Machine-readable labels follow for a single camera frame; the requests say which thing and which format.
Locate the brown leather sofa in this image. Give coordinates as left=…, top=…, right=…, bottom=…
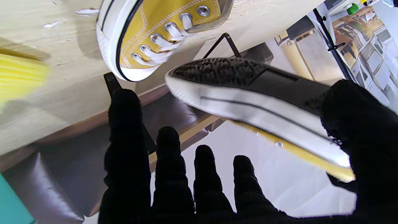
left=0, top=42, right=274, bottom=223

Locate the small wooden black-legged table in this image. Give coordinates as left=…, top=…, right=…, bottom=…
left=104, top=33, right=241, bottom=171

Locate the green plastic basin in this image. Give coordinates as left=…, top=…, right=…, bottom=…
left=0, top=174, right=36, bottom=224

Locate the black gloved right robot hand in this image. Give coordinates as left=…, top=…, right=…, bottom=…
left=98, top=79, right=398, bottom=224

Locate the black stand pole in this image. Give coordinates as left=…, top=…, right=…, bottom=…
left=312, top=8, right=347, bottom=73

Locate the yellow canvas sneaker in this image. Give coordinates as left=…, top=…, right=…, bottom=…
left=96, top=0, right=234, bottom=82
left=165, top=57, right=356, bottom=183

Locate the wooden hand brush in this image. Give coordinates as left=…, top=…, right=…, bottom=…
left=0, top=53, right=50, bottom=105

